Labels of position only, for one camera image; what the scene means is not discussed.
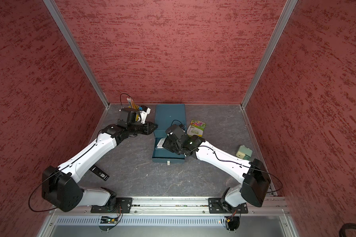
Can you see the teal drawer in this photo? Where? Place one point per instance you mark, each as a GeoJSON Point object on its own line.
{"type": "Point", "coordinates": [164, 156]}

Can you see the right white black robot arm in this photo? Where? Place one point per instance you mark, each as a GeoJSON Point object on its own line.
{"type": "Point", "coordinates": [252, 176]}

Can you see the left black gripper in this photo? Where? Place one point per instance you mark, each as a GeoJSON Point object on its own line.
{"type": "Point", "coordinates": [149, 126]}

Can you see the yellow pencil cup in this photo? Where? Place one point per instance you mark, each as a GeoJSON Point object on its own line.
{"type": "Point", "coordinates": [138, 109]}

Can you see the green cream pencil sharpener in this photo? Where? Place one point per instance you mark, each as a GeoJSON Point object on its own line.
{"type": "Point", "coordinates": [244, 153]}

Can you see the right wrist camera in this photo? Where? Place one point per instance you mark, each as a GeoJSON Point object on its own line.
{"type": "Point", "coordinates": [175, 132]}

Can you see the black tag with label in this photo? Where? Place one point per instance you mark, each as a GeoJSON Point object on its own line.
{"type": "Point", "coordinates": [100, 173]}

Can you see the teal three-drawer cabinet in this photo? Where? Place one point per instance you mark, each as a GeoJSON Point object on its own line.
{"type": "Point", "coordinates": [168, 114]}

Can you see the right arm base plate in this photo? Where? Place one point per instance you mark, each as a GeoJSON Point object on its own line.
{"type": "Point", "coordinates": [220, 206]}

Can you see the white label seed bag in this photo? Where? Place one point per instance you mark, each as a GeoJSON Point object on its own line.
{"type": "Point", "coordinates": [160, 143]}

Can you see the green flower seed bag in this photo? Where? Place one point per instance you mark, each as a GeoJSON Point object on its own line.
{"type": "Point", "coordinates": [196, 127]}

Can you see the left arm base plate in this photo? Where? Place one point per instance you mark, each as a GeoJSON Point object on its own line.
{"type": "Point", "coordinates": [114, 205]}

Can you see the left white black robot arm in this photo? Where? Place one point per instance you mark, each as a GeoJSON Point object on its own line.
{"type": "Point", "coordinates": [60, 184]}

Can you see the aluminium front rail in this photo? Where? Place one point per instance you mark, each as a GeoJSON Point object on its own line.
{"type": "Point", "coordinates": [174, 217]}

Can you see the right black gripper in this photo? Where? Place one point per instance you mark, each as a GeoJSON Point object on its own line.
{"type": "Point", "coordinates": [167, 144]}

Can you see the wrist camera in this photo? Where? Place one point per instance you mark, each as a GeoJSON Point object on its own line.
{"type": "Point", "coordinates": [175, 132]}
{"type": "Point", "coordinates": [144, 111]}

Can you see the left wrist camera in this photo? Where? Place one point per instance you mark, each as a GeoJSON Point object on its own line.
{"type": "Point", "coordinates": [144, 111]}

